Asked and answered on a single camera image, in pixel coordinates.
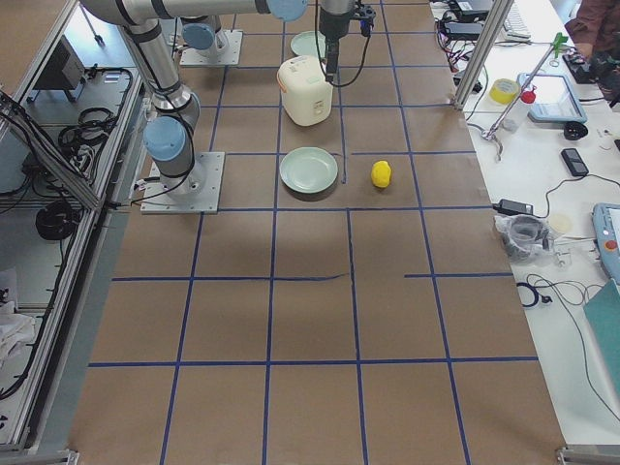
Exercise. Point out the aluminium frame post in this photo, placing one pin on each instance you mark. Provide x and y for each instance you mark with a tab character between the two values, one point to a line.
494	23

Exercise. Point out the yellow tape roll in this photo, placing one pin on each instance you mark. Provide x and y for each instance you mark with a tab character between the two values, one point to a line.
504	90

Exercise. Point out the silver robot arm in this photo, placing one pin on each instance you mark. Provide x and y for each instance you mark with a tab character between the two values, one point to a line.
168	139
359	12

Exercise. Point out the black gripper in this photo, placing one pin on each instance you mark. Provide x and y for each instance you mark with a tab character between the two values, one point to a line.
332	34

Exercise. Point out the white rice cooker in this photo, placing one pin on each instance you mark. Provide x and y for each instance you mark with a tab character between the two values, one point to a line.
306	96

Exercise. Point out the black power adapter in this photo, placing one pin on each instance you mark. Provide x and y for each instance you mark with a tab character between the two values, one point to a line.
512	208

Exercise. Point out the right green plate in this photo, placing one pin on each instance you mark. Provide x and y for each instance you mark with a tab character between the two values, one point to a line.
309	43

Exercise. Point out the yellow toy potato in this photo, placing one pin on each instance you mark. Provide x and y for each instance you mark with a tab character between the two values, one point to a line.
381	174

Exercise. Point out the green plate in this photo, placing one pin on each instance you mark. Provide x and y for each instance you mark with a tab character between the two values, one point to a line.
309	43
308	170

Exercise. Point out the left green plate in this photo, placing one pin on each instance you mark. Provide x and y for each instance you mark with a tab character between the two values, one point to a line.
308	170

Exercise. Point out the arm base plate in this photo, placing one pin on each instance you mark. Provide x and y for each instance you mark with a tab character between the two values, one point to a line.
198	193
207	48

